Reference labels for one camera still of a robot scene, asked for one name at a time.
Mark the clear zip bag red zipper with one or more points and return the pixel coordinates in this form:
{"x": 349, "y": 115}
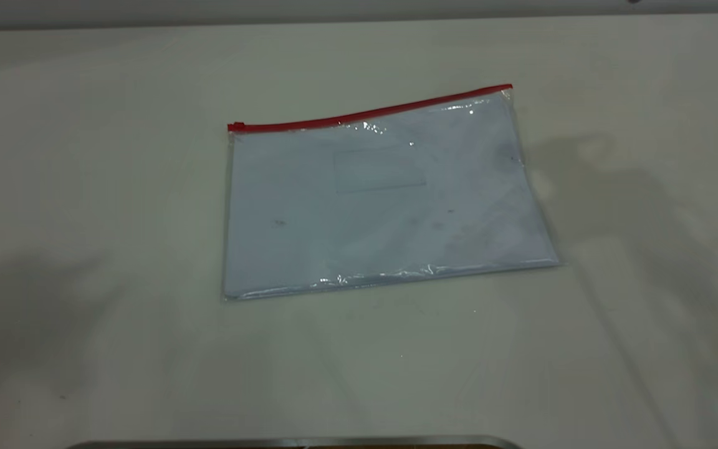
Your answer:
{"x": 384, "y": 218}

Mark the silver metal frame edge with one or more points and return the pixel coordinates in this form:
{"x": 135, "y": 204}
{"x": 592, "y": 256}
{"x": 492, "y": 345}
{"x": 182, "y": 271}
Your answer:
{"x": 296, "y": 443}

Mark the red zipper slider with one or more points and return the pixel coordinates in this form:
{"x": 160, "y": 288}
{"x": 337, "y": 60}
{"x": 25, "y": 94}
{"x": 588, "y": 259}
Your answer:
{"x": 236, "y": 127}

